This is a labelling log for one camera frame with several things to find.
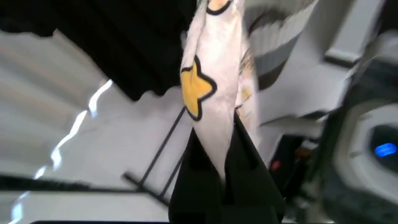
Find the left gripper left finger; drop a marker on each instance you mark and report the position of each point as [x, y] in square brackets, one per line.
[192, 193]

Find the black clothes rack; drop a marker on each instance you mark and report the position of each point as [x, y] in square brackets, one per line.
[160, 149]

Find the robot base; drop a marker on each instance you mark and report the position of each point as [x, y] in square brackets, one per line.
[311, 77]

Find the white laundry basket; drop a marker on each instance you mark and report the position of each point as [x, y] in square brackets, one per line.
[273, 34]

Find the cream printed shorts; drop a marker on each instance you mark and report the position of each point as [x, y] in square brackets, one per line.
[214, 46]

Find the black short-sleeved shirt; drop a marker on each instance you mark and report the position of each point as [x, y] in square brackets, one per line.
[124, 37]

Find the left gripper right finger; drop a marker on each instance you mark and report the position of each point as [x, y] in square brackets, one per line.
[252, 193]

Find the white curtain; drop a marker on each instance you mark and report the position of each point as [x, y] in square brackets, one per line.
[37, 93]

